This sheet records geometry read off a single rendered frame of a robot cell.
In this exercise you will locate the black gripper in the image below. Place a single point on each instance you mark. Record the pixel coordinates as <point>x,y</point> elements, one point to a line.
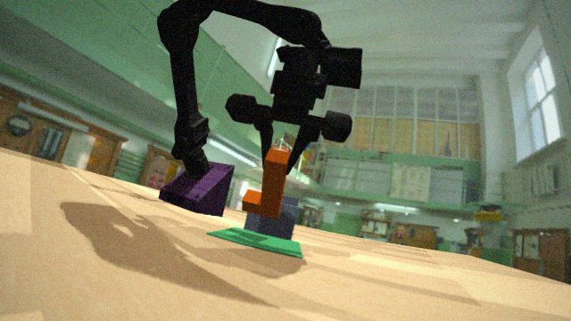
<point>336,126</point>

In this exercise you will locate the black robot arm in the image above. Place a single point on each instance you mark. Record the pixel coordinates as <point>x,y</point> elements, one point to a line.
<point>179,25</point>

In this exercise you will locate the orange l-shaped block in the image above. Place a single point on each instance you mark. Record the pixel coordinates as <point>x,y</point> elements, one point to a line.
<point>268,202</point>

